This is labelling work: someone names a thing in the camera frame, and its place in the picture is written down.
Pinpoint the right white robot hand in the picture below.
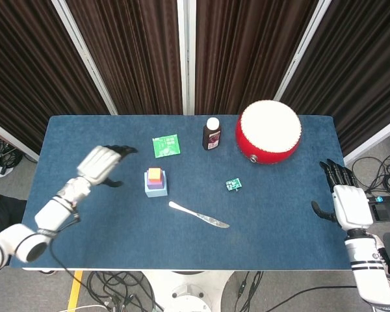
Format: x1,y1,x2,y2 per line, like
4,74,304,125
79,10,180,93
311,158,374,232

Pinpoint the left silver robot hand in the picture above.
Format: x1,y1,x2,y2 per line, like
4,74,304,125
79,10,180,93
77,144,139,189

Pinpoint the purple wooden cube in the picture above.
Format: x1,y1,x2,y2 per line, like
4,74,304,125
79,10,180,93
146,168,165,191

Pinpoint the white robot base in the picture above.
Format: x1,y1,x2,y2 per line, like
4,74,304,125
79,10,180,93
142,270,234,312

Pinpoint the bystander black clothing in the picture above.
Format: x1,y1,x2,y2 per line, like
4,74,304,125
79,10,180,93
0,194,29,239

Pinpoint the white sneaker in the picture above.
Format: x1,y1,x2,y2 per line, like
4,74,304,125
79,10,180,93
372,233,390,289

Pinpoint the large light blue cube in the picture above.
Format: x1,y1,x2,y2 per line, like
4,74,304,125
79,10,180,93
144,171,169,198

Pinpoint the flat green circuit board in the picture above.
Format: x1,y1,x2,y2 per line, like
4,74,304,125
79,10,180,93
151,133,182,159

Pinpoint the steel table knife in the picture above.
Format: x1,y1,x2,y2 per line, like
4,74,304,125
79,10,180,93
168,201,231,229

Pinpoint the dark brown curtain panel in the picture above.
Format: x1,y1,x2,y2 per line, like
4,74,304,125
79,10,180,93
194,0,319,116
66,0,183,116
0,0,111,154
281,0,390,156

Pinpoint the red drum white skin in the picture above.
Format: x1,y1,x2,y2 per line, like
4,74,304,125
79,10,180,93
235,99,303,166

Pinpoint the dark juice bottle white cap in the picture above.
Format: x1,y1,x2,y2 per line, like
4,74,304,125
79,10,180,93
201,117,222,151

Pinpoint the small green electronic module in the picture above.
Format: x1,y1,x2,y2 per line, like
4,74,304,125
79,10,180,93
226,177,243,192

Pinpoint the yellow floor tape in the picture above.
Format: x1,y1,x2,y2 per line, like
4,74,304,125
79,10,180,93
66,270,85,312

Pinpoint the blue felt table cloth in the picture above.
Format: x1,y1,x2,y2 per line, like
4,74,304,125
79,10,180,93
21,115,352,270

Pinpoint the white partition post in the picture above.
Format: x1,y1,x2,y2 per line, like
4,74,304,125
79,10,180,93
177,0,196,116
274,0,332,101
51,0,118,116
343,115,390,166
0,116,40,163

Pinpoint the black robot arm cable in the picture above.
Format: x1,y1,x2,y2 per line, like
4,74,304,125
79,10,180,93
48,210,83,284

